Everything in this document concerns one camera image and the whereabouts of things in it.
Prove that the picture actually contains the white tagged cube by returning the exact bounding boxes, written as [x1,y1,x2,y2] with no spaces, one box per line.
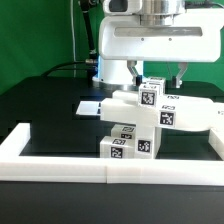
[138,84,159,107]
[145,76,166,94]

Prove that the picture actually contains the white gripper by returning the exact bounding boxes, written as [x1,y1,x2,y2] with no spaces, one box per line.
[99,8,224,88]

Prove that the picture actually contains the white chair back part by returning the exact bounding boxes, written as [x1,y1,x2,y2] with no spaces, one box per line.
[100,91,224,132]

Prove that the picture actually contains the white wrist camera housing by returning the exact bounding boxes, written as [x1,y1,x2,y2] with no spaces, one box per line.
[103,0,143,15]

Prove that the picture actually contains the white chair seat part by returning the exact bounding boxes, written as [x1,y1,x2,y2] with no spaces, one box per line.
[134,125,162,159]

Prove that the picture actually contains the black cable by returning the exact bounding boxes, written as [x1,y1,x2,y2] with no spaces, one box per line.
[40,0,101,78]

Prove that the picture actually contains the white sheet with tags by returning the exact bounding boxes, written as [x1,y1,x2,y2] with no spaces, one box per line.
[76,101,101,116]

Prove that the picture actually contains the white U-shaped obstacle frame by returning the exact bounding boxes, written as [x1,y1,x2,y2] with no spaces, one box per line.
[0,123,224,186]

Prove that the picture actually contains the white cable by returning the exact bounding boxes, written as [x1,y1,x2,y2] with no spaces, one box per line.
[69,0,78,78]

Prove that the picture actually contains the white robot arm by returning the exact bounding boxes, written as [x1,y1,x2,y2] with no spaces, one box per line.
[80,0,224,87]

